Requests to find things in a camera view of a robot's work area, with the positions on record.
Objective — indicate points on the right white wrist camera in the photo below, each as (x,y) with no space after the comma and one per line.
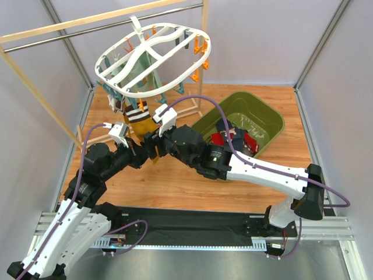
(165,117)

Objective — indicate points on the white round clip hanger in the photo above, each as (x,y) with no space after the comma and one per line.
(126,63)

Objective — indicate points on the mustard yellow sock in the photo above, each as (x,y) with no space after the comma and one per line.
(140,120)
(119,107)

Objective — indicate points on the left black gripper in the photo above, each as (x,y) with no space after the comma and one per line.
(137,153)

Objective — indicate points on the red panda sock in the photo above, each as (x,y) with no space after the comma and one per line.
(251,144)

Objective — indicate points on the white sock black stripes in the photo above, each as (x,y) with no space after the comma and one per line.
(113,102)

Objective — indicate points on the olive green plastic basket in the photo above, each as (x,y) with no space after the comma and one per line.
(249,113)

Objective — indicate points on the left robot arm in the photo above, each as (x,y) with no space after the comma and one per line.
(78,198)

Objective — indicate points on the wooden drying rack frame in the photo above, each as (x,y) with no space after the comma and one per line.
(74,23)

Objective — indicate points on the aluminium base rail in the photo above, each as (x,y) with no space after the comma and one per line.
(329,228)

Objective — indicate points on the mint green cartoon sock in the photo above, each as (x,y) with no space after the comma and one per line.
(153,76)

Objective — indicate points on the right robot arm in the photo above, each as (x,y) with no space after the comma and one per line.
(302,186)

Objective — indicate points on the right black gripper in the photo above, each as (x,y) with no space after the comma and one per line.
(159,143)

